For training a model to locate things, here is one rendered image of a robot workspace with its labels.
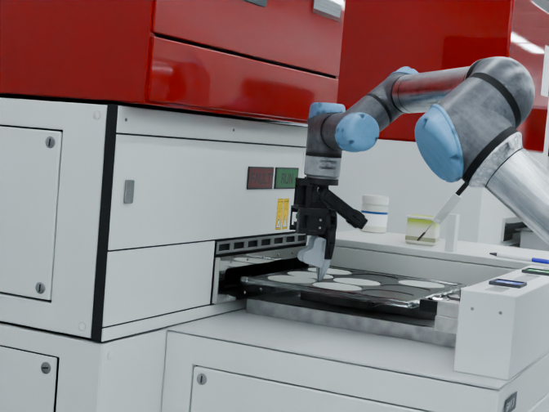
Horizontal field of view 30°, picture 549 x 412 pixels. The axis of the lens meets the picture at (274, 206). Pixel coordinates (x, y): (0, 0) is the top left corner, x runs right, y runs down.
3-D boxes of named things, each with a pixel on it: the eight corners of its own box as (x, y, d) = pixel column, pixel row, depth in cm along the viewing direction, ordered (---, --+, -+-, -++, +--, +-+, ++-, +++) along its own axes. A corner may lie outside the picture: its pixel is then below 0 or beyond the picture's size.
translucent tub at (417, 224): (403, 243, 242) (406, 214, 242) (408, 240, 249) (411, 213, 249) (435, 246, 240) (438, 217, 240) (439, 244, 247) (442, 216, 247)
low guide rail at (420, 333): (245, 312, 213) (247, 297, 213) (250, 311, 215) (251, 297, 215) (481, 351, 192) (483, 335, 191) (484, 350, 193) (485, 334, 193)
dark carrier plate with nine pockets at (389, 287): (247, 280, 208) (247, 277, 208) (314, 267, 239) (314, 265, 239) (408, 304, 193) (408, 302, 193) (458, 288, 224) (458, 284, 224)
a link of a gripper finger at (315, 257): (297, 279, 212) (301, 235, 211) (324, 280, 213) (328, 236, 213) (301, 281, 209) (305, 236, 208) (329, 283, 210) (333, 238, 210)
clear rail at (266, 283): (238, 283, 207) (238, 275, 207) (241, 282, 209) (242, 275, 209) (412, 309, 191) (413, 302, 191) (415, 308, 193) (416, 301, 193)
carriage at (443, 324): (433, 331, 192) (435, 315, 192) (483, 309, 225) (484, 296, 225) (475, 338, 189) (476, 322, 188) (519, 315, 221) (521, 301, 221)
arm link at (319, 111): (321, 101, 205) (301, 101, 212) (317, 156, 205) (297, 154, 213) (355, 105, 208) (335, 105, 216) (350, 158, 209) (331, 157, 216)
